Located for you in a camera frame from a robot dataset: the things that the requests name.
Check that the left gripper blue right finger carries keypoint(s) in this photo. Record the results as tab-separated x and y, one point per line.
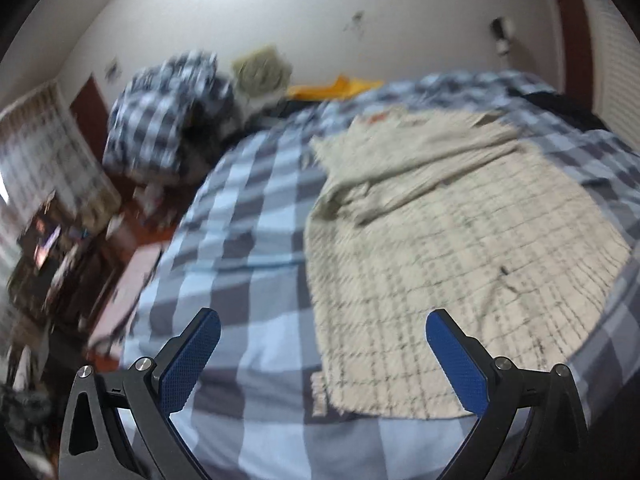
552	443

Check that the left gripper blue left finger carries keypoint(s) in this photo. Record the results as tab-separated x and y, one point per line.
94	442

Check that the cream plaid tweed shirt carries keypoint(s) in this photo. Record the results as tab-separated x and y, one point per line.
453	210

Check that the pink bench cushion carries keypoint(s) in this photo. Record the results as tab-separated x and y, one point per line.
116	317

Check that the dark wooden desk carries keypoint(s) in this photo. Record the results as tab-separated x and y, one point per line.
72	286

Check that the computer monitor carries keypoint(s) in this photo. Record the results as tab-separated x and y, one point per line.
46	239

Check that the blue checkered bed sheet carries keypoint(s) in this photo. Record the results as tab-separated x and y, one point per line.
239	251

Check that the patterned curtain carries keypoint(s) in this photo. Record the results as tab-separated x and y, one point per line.
44	153

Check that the black garment on bed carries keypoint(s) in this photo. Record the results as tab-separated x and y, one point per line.
562	106

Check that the bundled blue checkered quilt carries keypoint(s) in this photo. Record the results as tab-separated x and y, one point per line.
171	122

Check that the beige box fan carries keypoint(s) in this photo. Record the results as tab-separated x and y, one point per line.
261	73

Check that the white louvered wardrobe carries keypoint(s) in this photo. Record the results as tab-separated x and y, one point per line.
615	51

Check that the yellow cloth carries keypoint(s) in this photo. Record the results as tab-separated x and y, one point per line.
342	88

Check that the brown door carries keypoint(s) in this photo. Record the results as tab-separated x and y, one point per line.
577	51

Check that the white wall camera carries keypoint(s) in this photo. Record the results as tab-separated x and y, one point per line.
502	29

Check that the wall socket with wires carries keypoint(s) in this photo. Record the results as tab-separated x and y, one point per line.
356	24

